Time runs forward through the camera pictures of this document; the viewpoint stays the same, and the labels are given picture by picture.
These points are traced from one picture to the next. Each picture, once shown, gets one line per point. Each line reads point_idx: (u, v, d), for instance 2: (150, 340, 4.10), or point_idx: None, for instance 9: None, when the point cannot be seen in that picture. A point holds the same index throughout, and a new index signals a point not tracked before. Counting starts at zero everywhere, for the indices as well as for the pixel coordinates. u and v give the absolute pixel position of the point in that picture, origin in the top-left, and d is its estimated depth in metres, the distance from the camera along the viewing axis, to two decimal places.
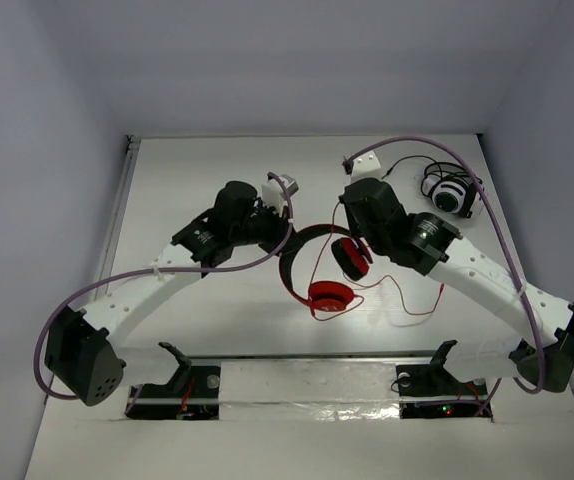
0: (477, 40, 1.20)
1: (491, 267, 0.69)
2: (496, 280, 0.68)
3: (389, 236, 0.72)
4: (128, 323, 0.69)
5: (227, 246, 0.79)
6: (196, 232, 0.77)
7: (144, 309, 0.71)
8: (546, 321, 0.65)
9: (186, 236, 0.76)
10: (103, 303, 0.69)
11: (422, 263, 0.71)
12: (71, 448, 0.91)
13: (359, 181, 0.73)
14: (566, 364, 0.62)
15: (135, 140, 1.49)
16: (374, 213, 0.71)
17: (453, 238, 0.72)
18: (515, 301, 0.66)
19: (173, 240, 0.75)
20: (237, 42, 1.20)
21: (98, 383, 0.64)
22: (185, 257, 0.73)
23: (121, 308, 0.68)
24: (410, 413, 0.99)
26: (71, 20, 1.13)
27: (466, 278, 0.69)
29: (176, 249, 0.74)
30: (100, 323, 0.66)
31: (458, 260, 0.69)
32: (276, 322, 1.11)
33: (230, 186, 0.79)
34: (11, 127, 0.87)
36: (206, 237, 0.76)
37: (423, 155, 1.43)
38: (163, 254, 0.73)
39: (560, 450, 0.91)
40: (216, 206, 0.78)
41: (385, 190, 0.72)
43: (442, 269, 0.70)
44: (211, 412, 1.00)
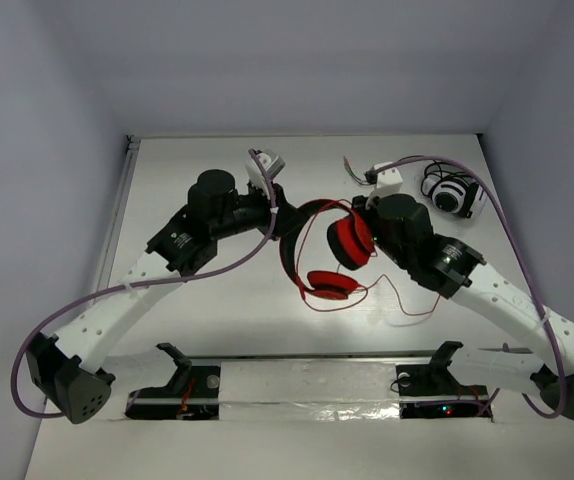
0: (477, 39, 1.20)
1: (514, 293, 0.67)
2: (518, 307, 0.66)
3: (417, 258, 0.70)
4: (104, 345, 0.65)
5: (207, 246, 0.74)
6: (172, 235, 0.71)
7: (122, 327, 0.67)
8: (569, 350, 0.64)
9: (162, 241, 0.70)
10: (75, 327, 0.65)
11: (445, 287, 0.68)
12: (71, 449, 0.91)
13: (393, 198, 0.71)
14: None
15: (134, 140, 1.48)
16: (406, 233, 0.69)
17: (477, 263, 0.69)
18: (537, 329, 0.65)
19: (149, 246, 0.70)
20: (237, 42, 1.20)
21: (82, 402, 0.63)
22: (160, 266, 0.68)
23: (93, 332, 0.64)
24: (410, 413, 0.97)
26: (71, 20, 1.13)
27: (487, 304, 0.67)
29: (151, 257, 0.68)
30: (72, 351, 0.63)
31: (481, 285, 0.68)
32: (277, 322, 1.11)
33: (204, 177, 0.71)
34: (10, 127, 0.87)
36: (183, 240, 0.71)
37: (423, 155, 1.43)
38: (137, 265, 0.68)
39: (561, 451, 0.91)
40: (191, 204, 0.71)
41: (421, 213, 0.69)
43: (464, 294, 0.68)
44: (211, 412, 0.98)
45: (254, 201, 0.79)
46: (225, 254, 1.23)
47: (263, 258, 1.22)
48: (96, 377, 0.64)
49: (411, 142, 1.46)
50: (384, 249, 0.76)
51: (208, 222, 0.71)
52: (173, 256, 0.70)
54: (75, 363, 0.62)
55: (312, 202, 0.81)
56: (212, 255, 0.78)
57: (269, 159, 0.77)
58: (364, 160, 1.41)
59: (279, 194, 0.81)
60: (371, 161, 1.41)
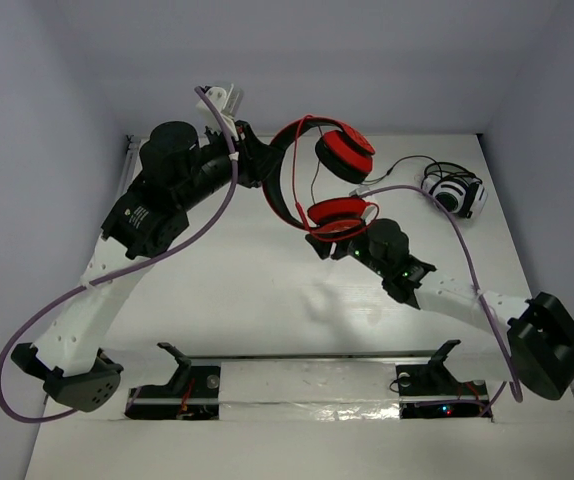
0: (476, 40, 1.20)
1: (457, 282, 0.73)
2: (460, 293, 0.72)
3: (390, 275, 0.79)
4: (86, 347, 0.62)
5: (173, 219, 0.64)
6: (126, 212, 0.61)
7: (100, 325, 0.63)
8: (500, 312, 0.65)
9: (116, 221, 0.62)
10: (48, 337, 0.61)
11: (410, 300, 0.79)
12: (71, 447, 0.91)
13: (381, 224, 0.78)
14: (530, 351, 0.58)
15: (135, 140, 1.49)
16: (387, 255, 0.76)
17: (429, 271, 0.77)
18: (473, 304, 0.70)
19: (105, 232, 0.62)
20: (238, 43, 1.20)
21: (88, 394, 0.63)
22: (120, 255, 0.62)
23: (69, 339, 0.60)
24: (410, 413, 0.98)
26: (72, 20, 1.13)
27: (435, 296, 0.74)
29: (109, 245, 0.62)
30: (52, 361, 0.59)
31: (429, 284, 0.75)
32: (277, 322, 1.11)
33: (157, 132, 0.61)
34: (10, 129, 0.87)
36: (139, 215, 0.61)
37: (423, 154, 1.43)
38: (96, 257, 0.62)
39: (562, 451, 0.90)
40: (146, 169, 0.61)
41: (403, 242, 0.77)
43: (420, 294, 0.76)
44: (211, 412, 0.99)
45: (221, 148, 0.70)
46: (226, 253, 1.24)
47: (263, 258, 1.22)
48: (91, 378, 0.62)
49: (411, 143, 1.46)
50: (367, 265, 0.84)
51: (170, 188, 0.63)
52: (130, 236, 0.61)
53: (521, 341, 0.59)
54: (59, 375, 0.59)
55: (280, 133, 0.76)
56: (184, 228, 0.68)
57: (223, 93, 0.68)
58: None
59: (247, 131, 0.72)
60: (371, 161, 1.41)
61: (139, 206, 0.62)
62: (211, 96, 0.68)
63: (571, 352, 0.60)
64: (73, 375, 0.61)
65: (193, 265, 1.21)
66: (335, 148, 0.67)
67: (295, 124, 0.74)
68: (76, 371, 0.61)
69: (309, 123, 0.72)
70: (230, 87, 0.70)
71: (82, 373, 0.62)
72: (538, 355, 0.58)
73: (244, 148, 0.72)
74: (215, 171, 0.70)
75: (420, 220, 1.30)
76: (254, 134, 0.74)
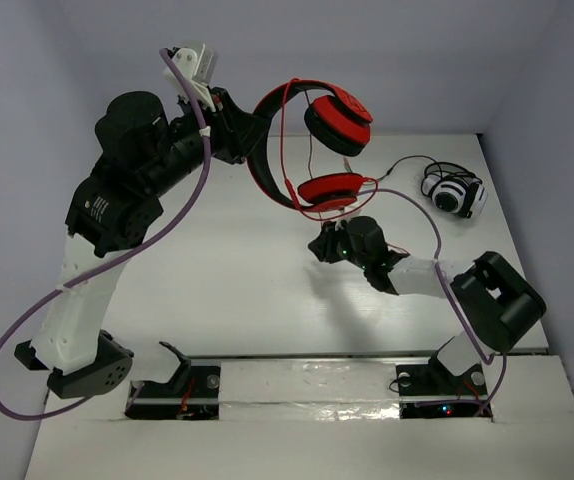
0: (474, 39, 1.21)
1: (419, 259, 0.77)
2: (420, 265, 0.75)
3: (369, 264, 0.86)
4: (81, 343, 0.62)
5: (141, 206, 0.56)
6: (86, 204, 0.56)
7: (89, 321, 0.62)
8: (449, 271, 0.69)
9: (79, 215, 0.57)
10: (43, 339, 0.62)
11: (389, 288, 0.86)
12: (72, 448, 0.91)
13: (359, 219, 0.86)
14: (474, 301, 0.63)
15: None
16: (365, 246, 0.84)
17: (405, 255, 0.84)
18: (429, 268, 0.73)
19: (71, 229, 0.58)
20: (237, 43, 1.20)
21: (99, 382, 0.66)
22: (88, 254, 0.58)
23: (60, 341, 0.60)
24: (410, 413, 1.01)
26: (71, 21, 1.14)
27: (403, 274, 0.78)
29: (78, 244, 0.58)
30: (51, 362, 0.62)
31: (399, 265, 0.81)
32: (277, 321, 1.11)
33: (113, 107, 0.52)
34: (9, 130, 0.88)
36: (99, 207, 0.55)
37: (423, 154, 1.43)
38: (68, 258, 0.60)
39: (561, 451, 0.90)
40: (104, 150, 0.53)
41: (377, 232, 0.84)
43: (395, 276, 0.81)
44: (211, 412, 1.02)
45: (195, 123, 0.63)
46: (226, 253, 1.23)
47: (263, 258, 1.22)
48: (92, 374, 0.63)
49: (411, 143, 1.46)
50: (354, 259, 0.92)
51: (135, 172, 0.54)
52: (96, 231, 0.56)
53: (464, 291, 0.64)
54: (60, 374, 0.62)
55: (265, 100, 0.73)
56: (157, 215, 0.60)
57: (194, 55, 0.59)
58: (364, 160, 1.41)
59: (224, 99, 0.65)
60: (371, 161, 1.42)
61: (98, 196, 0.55)
62: (180, 60, 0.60)
63: (523, 304, 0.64)
64: (75, 371, 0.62)
65: (192, 265, 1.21)
66: (324, 117, 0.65)
67: (282, 88, 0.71)
68: (77, 367, 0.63)
69: (296, 87, 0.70)
70: (202, 48, 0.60)
71: (87, 366, 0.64)
72: (481, 305, 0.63)
73: (222, 119, 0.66)
74: (190, 147, 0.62)
75: (420, 220, 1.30)
76: (233, 103, 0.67)
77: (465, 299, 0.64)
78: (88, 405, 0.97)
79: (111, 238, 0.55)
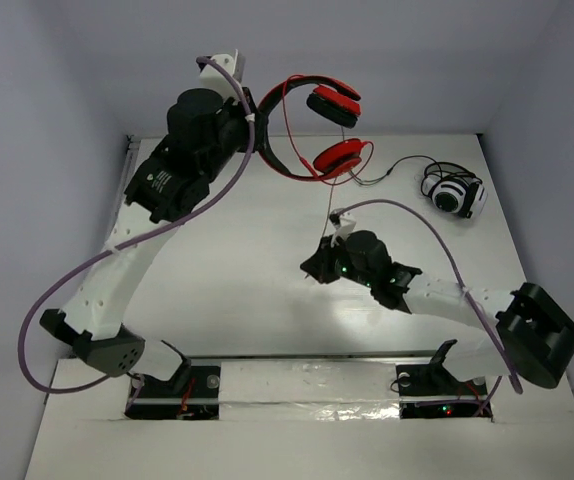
0: (475, 40, 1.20)
1: (443, 283, 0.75)
2: (445, 292, 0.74)
3: (377, 282, 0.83)
4: (113, 310, 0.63)
5: (195, 183, 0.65)
6: (149, 176, 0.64)
7: (126, 288, 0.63)
8: (487, 308, 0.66)
9: (139, 186, 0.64)
10: (76, 300, 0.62)
11: (401, 306, 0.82)
12: (72, 448, 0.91)
13: (357, 235, 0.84)
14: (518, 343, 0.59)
15: (135, 141, 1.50)
16: (369, 263, 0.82)
17: (416, 273, 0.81)
18: (461, 301, 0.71)
19: (128, 198, 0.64)
20: (237, 42, 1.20)
21: (115, 360, 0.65)
22: (143, 219, 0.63)
23: (95, 303, 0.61)
24: (410, 413, 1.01)
26: (71, 21, 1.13)
27: (424, 299, 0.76)
29: (132, 210, 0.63)
30: (80, 326, 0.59)
31: (417, 287, 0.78)
32: (277, 321, 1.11)
33: (183, 97, 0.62)
34: (10, 130, 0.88)
36: (162, 179, 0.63)
37: (423, 154, 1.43)
38: (120, 223, 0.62)
39: (561, 450, 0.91)
40: (172, 132, 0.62)
41: (379, 248, 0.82)
43: (409, 297, 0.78)
44: (211, 412, 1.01)
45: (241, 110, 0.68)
46: (226, 253, 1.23)
47: (264, 258, 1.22)
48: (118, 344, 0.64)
49: (411, 142, 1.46)
50: (357, 278, 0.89)
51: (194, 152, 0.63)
52: (154, 200, 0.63)
53: (513, 334, 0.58)
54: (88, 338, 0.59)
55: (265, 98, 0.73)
56: (204, 195, 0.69)
57: (230, 58, 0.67)
58: (364, 159, 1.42)
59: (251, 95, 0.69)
60: (371, 161, 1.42)
61: (162, 171, 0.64)
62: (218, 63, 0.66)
63: (563, 338, 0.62)
64: (102, 339, 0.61)
65: (193, 265, 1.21)
66: (331, 97, 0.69)
67: (277, 89, 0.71)
68: (104, 335, 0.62)
69: (291, 85, 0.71)
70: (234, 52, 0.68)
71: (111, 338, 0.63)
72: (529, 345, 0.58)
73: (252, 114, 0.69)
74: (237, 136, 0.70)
75: (420, 220, 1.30)
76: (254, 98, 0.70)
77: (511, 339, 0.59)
78: (88, 405, 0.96)
79: (168, 207, 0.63)
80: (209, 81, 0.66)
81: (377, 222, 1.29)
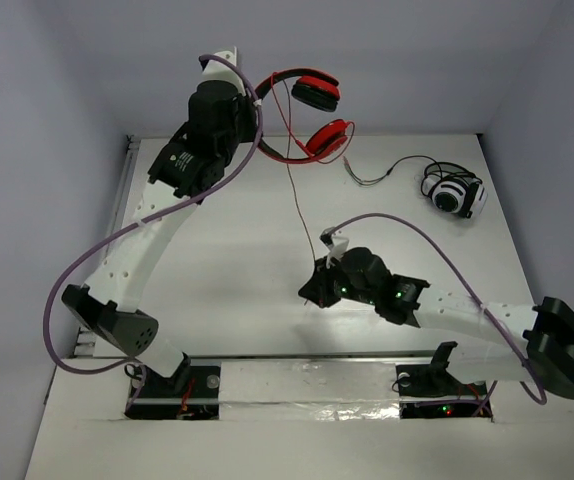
0: (474, 40, 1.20)
1: (457, 299, 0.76)
2: (461, 307, 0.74)
3: (381, 299, 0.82)
4: (136, 282, 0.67)
5: (214, 164, 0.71)
6: (171, 158, 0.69)
7: (149, 260, 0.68)
8: (513, 328, 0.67)
9: (163, 167, 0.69)
10: (101, 272, 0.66)
11: (409, 319, 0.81)
12: (72, 448, 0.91)
13: (350, 254, 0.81)
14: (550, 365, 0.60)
15: (135, 141, 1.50)
16: (369, 281, 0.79)
17: (423, 286, 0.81)
18: (481, 320, 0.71)
19: (152, 176, 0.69)
20: (237, 42, 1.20)
21: (133, 338, 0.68)
22: (167, 195, 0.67)
23: (120, 274, 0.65)
24: (410, 413, 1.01)
26: (71, 22, 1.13)
27: (439, 316, 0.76)
29: (156, 188, 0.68)
30: (105, 297, 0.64)
31: (428, 303, 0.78)
32: (277, 321, 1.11)
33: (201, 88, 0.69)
34: (10, 131, 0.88)
36: (184, 160, 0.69)
37: (423, 154, 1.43)
38: (144, 199, 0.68)
39: (561, 451, 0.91)
40: (192, 117, 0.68)
41: (376, 263, 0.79)
43: (421, 315, 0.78)
44: (211, 412, 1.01)
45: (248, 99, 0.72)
46: (226, 253, 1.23)
47: (263, 258, 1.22)
48: (136, 320, 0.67)
49: (411, 142, 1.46)
50: (357, 297, 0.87)
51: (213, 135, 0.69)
52: (177, 178, 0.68)
53: (545, 356, 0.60)
54: (111, 308, 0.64)
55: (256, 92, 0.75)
56: (220, 177, 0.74)
57: (231, 54, 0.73)
58: (364, 159, 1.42)
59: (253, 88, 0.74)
60: (371, 162, 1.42)
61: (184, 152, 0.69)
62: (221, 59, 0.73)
63: None
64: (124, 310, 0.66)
65: (192, 266, 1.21)
66: (315, 83, 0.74)
67: (266, 83, 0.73)
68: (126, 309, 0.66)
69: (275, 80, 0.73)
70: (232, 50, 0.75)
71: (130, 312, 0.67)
72: (559, 363, 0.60)
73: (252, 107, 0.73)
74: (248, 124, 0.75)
75: (420, 220, 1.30)
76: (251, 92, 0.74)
77: (540, 359, 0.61)
78: (88, 405, 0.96)
79: (191, 184, 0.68)
80: (212, 76, 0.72)
81: (377, 223, 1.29)
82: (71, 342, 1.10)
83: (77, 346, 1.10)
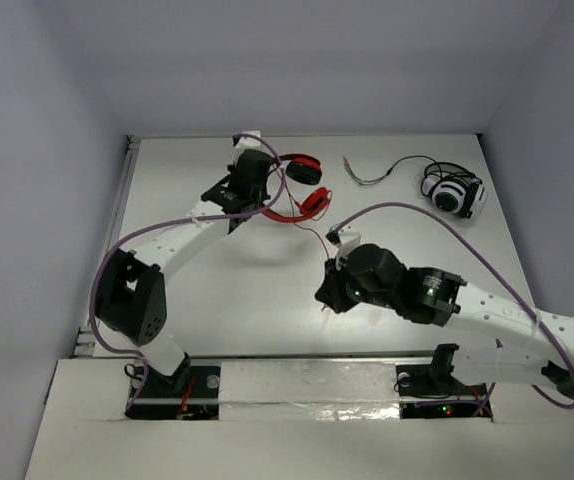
0: (475, 40, 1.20)
1: (502, 305, 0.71)
2: (509, 316, 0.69)
3: (400, 298, 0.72)
4: (176, 260, 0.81)
5: (249, 204, 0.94)
6: (221, 192, 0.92)
7: (190, 248, 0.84)
8: (570, 345, 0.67)
9: (213, 196, 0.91)
10: (150, 245, 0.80)
11: (438, 317, 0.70)
12: (72, 448, 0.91)
13: (357, 251, 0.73)
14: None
15: (135, 140, 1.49)
16: (382, 280, 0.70)
17: (458, 285, 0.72)
18: (534, 332, 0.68)
19: (204, 199, 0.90)
20: (237, 41, 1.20)
21: (149, 320, 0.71)
22: (216, 211, 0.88)
23: (167, 249, 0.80)
24: (410, 413, 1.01)
26: (71, 21, 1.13)
27: (482, 322, 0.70)
29: (207, 206, 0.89)
30: (150, 260, 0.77)
31: (469, 306, 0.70)
32: (277, 320, 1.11)
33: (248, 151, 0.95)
34: (9, 131, 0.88)
36: (230, 195, 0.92)
37: (423, 154, 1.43)
38: (196, 209, 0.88)
39: (562, 451, 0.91)
40: (240, 168, 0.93)
41: (387, 258, 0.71)
43: (456, 319, 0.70)
44: (211, 412, 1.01)
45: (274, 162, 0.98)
46: (226, 253, 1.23)
47: (263, 258, 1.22)
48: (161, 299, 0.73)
49: (411, 142, 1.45)
50: (374, 300, 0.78)
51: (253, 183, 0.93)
52: (224, 204, 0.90)
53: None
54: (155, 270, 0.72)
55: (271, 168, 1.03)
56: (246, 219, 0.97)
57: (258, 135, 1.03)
58: (364, 159, 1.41)
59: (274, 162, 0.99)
60: (371, 162, 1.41)
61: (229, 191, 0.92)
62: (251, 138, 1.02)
63: None
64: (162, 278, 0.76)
65: (192, 266, 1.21)
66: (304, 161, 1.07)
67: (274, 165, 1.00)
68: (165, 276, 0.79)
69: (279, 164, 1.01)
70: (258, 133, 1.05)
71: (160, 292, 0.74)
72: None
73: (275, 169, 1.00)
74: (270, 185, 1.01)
75: (420, 220, 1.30)
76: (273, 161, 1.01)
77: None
78: (88, 405, 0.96)
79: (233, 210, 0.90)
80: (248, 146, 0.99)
81: (378, 223, 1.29)
82: (71, 342, 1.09)
83: (77, 346, 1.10)
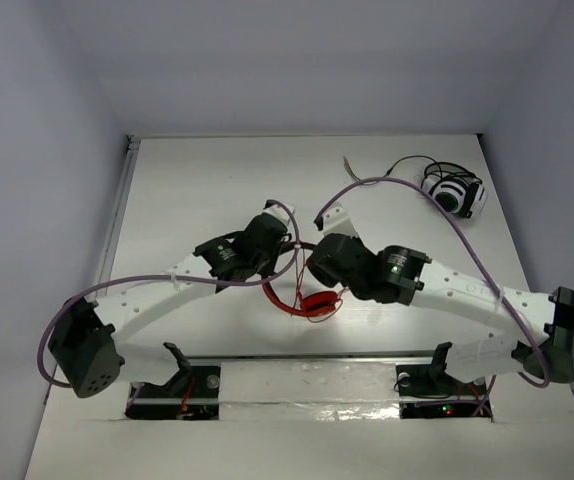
0: (475, 40, 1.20)
1: (466, 282, 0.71)
2: (471, 293, 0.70)
3: (364, 279, 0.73)
4: (139, 321, 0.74)
5: (245, 267, 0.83)
6: (220, 247, 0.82)
7: (157, 310, 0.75)
8: (533, 320, 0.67)
9: (210, 247, 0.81)
10: (114, 301, 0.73)
11: (402, 295, 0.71)
12: (72, 447, 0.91)
13: (321, 239, 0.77)
14: (565, 358, 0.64)
15: (135, 140, 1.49)
16: (341, 264, 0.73)
17: (423, 263, 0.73)
18: (497, 308, 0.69)
19: (197, 251, 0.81)
20: (237, 41, 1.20)
21: (94, 375, 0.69)
22: (203, 270, 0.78)
23: (131, 308, 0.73)
24: (410, 413, 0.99)
26: (71, 22, 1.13)
27: (446, 300, 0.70)
29: (197, 260, 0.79)
30: (108, 318, 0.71)
31: (433, 283, 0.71)
32: (276, 322, 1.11)
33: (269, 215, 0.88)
34: (10, 131, 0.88)
36: (228, 253, 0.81)
37: (423, 154, 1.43)
38: (181, 264, 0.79)
39: (562, 451, 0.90)
40: (252, 229, 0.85)
41: (344, 243, 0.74)
43: (420, 296, 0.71)
44: (211, 412, 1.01)
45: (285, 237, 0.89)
46: None
47: None
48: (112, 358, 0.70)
49: (411, 143, 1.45)
50: (344, 285, 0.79)
51: (256, 249, 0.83)
52: (217, 261, 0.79)
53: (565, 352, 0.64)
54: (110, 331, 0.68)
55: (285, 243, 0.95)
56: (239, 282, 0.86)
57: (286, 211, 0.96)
58: (364, 159, 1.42)
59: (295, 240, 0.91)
60: (371, 162, 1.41)
61: (230, 250, 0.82)
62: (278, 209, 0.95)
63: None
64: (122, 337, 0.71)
65: None
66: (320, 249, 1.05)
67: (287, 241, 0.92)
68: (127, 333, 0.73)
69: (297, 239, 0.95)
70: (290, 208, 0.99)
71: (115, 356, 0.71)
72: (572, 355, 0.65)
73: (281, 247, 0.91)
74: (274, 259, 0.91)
75: (420, 220, 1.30)
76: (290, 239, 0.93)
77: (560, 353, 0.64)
78: (88, 405, 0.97)
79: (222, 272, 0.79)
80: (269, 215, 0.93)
81: (377, 223, 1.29)
82: None
83: None
